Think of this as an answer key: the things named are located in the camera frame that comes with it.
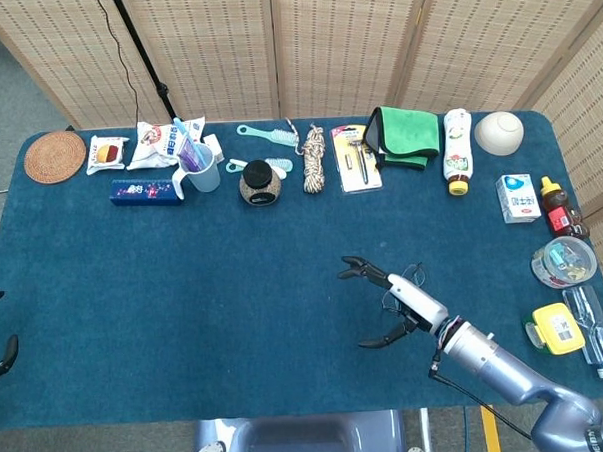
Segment green cloth black trim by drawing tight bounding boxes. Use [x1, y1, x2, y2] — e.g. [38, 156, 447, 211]
[363, 103, 442, 174]

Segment black stand pole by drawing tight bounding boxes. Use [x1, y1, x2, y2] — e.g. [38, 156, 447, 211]
[110, 0, 178, 126]

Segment clear plastic bottle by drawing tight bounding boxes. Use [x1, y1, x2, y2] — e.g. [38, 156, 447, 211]
[561, 283, 603, 382]

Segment pale blue plastic cup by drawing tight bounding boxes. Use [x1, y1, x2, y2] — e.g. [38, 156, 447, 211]
[171, 141, 223, 201]

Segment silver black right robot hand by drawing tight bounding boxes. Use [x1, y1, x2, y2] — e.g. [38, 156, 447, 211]
[336, 251, 452, 349]

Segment silver metal rod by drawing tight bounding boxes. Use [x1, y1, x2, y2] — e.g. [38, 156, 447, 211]
[418, 407, 435, 452]

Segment white snack bag blue print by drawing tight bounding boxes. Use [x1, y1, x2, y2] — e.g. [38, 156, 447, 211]
[124, 116, 208, 172]

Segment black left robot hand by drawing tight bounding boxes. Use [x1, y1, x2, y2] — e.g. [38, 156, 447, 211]
[0, 289, 21, 383]

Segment teal white small brush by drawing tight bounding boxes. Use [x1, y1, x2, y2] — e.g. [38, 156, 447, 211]
[224, 154, 295, 179]

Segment coiled beige rope bundle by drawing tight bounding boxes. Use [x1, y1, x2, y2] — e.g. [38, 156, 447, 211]
[285, 115, 328, 196]

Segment light blue toothbrush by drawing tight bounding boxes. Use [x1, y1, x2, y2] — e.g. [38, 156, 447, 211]
[172, 115, 199, 152]

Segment grey blue robot torso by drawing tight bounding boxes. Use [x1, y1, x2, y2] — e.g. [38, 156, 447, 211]
[192, 409, 407, 452]

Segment clear round tub with clips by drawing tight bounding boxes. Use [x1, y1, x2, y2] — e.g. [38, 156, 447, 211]
[529, 234, 599, 291]

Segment beige upturned bowl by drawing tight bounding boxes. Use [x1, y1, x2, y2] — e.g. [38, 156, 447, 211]
[473, 109, 527, 157]

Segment razor in yellow card pack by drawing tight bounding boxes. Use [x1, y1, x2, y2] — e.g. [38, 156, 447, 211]
[329, 123, 384, 195]

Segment thin black hanging cable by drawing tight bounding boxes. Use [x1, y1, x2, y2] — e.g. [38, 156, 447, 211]
[94, 0, 141, 127]

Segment white snack packet yellow red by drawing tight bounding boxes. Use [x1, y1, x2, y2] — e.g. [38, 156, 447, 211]
[84, 133, 132, 176]

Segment blue carpet table mat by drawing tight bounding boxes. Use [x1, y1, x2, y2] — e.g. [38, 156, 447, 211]
[0, 105, 603, 431]

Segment brown honey squeeze bottle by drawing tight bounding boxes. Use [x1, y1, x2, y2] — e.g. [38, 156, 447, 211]
[539, 173, 591, 242]

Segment bamboo folding screen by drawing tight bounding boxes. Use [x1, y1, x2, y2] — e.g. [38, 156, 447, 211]
[0, 0, 603, 270]

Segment white blue carton box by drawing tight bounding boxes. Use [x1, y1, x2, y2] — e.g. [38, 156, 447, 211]
[494, 172, 543, 225]

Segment small white box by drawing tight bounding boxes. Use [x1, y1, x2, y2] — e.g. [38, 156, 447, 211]
[201, 132, 226, 165]

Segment yellow lidded lunch box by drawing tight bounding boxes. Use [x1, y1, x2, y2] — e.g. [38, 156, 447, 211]
[523, 301, 586, 356]

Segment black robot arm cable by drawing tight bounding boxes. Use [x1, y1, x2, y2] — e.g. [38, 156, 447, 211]
[426, 345, 535, 445]

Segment purple toothpaste tube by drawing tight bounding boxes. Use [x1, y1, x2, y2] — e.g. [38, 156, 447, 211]
[176, 137, 206, 172]

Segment round woven rattan coaster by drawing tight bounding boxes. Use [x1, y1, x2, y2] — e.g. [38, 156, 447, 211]
[22, 128, 89, 187]

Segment black wire eyeglasses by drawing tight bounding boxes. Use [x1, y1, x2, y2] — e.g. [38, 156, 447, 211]
[380, 262, 429, 317]

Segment teal handled hair brush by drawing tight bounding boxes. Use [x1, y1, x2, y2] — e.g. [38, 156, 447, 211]
[235, 120, 298, 150]

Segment dark blue rectangular box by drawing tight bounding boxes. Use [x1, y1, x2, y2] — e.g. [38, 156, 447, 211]
[109, 175, 186, 209]

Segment glass jar black lid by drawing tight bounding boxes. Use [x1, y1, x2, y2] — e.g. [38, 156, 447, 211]
[237, 158, 285, 208]

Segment white bottle yellow cap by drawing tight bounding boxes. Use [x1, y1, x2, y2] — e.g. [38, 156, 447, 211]
[440, 106, 476, 197]

